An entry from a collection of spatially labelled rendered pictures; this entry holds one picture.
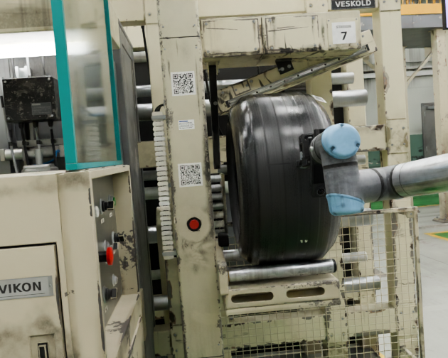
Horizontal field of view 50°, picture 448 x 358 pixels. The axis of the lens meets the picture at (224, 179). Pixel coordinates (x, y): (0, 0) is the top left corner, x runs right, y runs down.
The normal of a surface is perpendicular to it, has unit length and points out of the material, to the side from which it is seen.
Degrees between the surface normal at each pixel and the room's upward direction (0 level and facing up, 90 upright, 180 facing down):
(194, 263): 90
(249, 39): 90
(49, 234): 90
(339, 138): 83
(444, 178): 110
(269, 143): 65
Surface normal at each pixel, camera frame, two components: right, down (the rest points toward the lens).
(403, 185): -0.80, 0.43
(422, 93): 0.14, 0.04
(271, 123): 0.01, -0.58
